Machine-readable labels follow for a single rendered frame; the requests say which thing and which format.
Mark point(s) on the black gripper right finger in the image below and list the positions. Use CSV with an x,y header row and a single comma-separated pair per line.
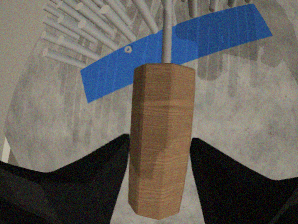
x,y
231,193

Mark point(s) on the wooden-handled tool with grey metal shaft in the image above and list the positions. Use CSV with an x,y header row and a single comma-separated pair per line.
x,y
161,133

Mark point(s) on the blue tape strip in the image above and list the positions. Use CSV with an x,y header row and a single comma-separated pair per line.
x,y
191,39

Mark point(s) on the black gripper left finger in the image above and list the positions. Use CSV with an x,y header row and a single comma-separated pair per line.
x,y
83,192

